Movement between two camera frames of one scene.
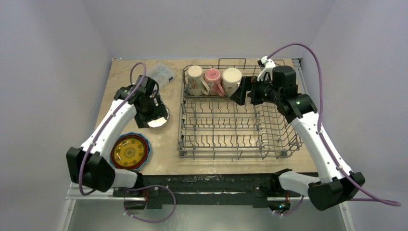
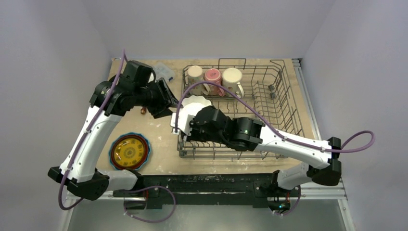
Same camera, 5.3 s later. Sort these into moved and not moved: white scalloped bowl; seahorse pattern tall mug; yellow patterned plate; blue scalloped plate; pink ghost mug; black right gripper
Moved: black right gripper; white scalloped bowl
Not moved: yellow patterned plate; blue scalloped plate; seahorse pattern tall mug; pink ghost mug
